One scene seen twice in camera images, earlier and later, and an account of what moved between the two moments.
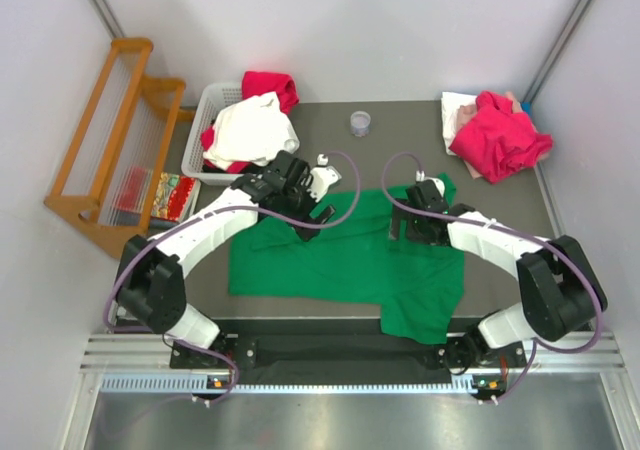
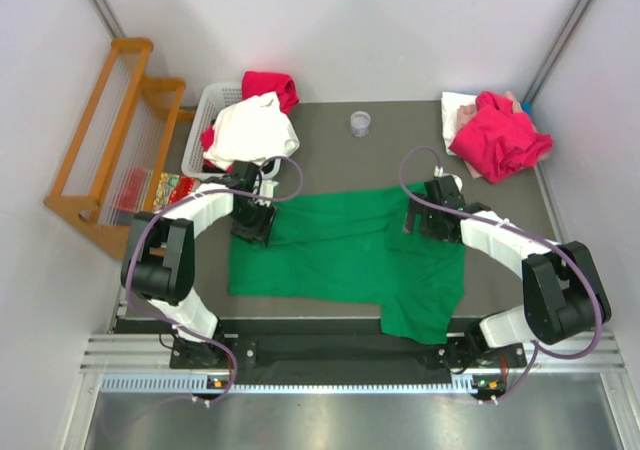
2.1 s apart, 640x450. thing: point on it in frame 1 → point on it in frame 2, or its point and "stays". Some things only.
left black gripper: [304, 215] → [255, 226]
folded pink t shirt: [466, 112] stays
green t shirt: [350, 259] stays
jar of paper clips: [360, 123] stays
